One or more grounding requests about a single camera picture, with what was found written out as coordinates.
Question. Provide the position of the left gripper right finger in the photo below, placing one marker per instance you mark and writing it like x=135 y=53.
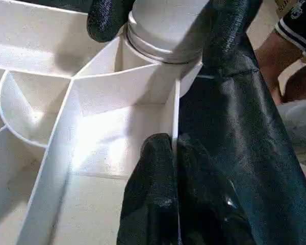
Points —
x=209 y=199

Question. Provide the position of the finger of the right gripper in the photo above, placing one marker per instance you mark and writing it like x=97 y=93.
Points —
x=109 y=18
x=229 y=30

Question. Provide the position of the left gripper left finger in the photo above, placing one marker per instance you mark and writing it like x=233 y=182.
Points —
x=150 y=199

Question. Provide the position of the white plastic table leg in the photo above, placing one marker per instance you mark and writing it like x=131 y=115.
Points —
x=166 y=25

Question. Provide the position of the white plastic table top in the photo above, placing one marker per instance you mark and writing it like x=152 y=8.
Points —
x=92 y=132

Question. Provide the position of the black plastic mat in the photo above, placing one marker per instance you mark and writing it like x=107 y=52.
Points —
x=255 y=153

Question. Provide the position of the dark striped shorts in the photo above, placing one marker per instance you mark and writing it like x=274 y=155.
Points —
x=298 y=28

